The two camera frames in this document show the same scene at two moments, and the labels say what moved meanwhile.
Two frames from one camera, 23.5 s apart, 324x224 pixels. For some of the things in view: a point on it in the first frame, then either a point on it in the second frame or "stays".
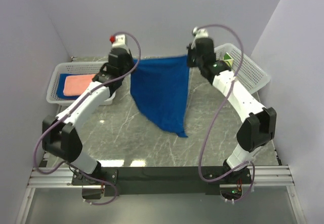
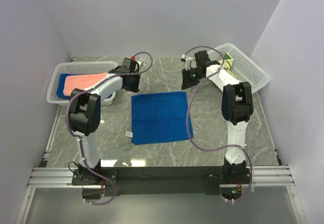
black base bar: (165, 181) stays
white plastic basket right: (256, 77) stays
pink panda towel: (75, 85) stays
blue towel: (159, 85) → (160, 117)
